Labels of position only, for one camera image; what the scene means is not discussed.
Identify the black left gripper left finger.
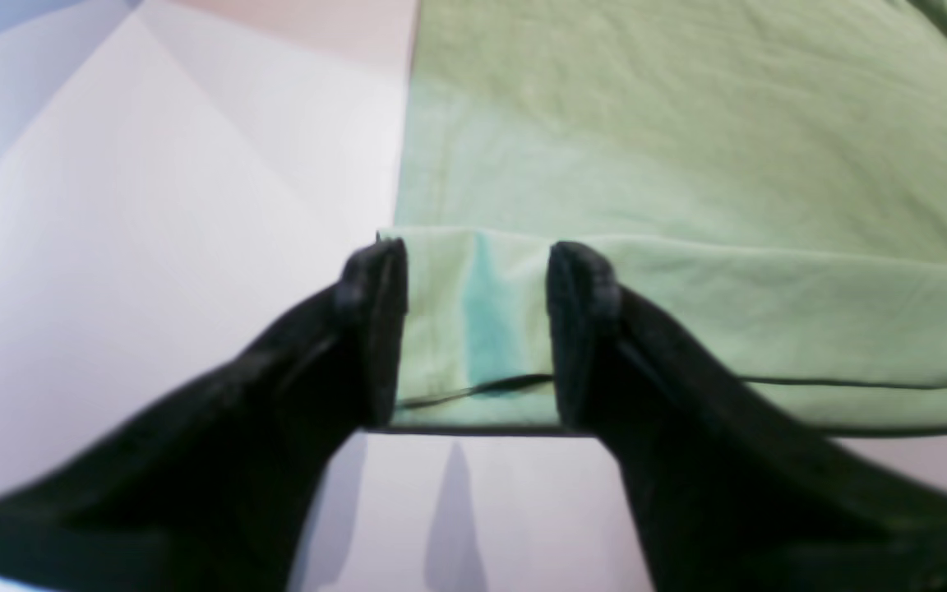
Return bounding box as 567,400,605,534
0,238,409,591

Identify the green T-shirt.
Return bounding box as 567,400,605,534
381,1,947,433

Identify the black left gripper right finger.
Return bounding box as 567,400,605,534
546,241,947,591

